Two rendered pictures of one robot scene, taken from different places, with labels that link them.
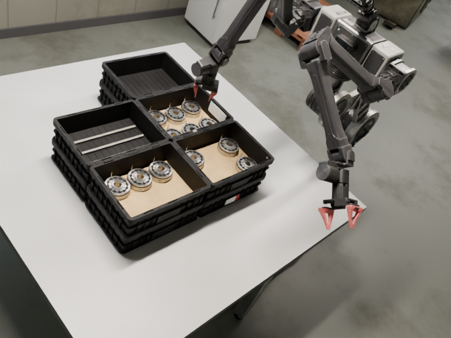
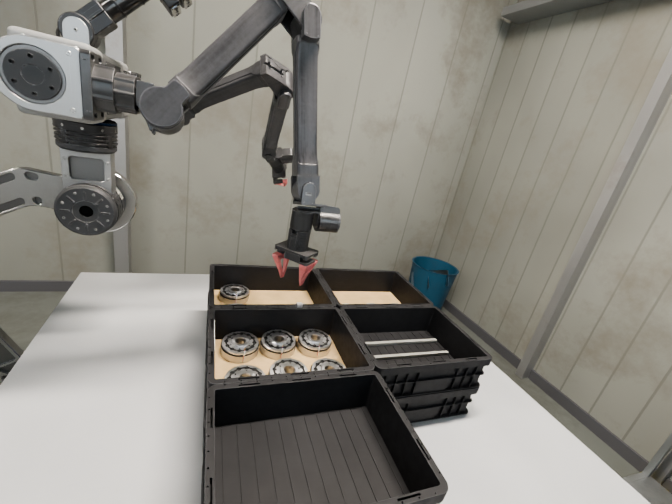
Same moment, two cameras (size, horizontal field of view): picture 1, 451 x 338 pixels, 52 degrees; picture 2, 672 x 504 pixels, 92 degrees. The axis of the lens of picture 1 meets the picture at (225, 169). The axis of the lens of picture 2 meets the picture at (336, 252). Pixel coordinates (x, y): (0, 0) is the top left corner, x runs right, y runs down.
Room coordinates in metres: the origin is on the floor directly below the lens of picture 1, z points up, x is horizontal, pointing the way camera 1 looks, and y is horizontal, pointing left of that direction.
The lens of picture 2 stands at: (2.36, 0.76, 1.46)
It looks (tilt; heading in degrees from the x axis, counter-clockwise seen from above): 20 degrees down; 213
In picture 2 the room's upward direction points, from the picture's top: 12 degrees clockwise
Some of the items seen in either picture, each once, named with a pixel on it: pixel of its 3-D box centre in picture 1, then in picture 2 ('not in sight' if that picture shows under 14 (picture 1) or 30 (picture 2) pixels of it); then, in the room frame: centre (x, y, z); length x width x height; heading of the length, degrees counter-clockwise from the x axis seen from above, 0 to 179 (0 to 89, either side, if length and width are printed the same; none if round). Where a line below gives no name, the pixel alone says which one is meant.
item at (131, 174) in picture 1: (139, 177); not in sight; (1.32, 0.31, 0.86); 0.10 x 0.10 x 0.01
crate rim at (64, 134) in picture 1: (112, 131); (411, 334); (1.45, 0.51, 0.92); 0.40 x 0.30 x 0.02; 147
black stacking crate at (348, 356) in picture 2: (182, 119); (284, 355); (1.79, 0.29, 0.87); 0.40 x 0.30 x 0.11; 147
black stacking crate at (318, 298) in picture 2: (221, 159); (268, 299); (1.62, 0.04, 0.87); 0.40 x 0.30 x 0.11; 147
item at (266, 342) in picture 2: (192, 130); (278, 340); (1.75, 0.22, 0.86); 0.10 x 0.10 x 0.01
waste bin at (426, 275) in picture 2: not in sight; (429, 288); (-0.53, -0.02, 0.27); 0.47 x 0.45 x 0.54; 58
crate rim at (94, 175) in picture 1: (152, 178); (371, 288); (1.29, 0.25, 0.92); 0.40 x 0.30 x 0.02; 147
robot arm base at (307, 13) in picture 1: (299, 16); (113, 90); (2.06, -0.03, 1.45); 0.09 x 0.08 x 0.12; 58
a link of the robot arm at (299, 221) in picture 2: (211, 66); (304, 219); (1.73, 0.23, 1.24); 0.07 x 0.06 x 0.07; 148
